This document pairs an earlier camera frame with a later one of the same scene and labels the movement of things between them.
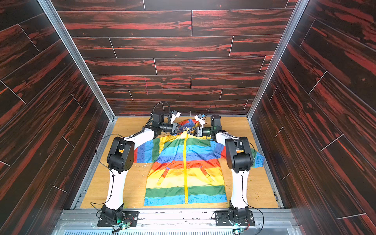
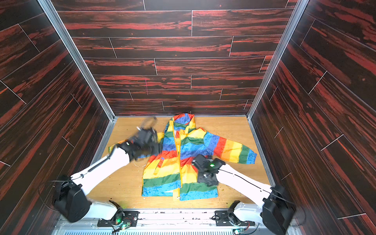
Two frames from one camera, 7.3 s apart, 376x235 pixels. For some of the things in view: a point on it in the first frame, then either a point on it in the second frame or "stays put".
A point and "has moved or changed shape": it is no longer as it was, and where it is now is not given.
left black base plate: [129, 217] stays put
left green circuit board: [126, 225] stays put
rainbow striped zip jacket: [184, 168] has moved or changed shape
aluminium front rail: [179, 222] stays put
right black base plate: [222, 219] stays put
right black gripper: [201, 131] to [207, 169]
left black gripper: [174, 128] to [156, 147]
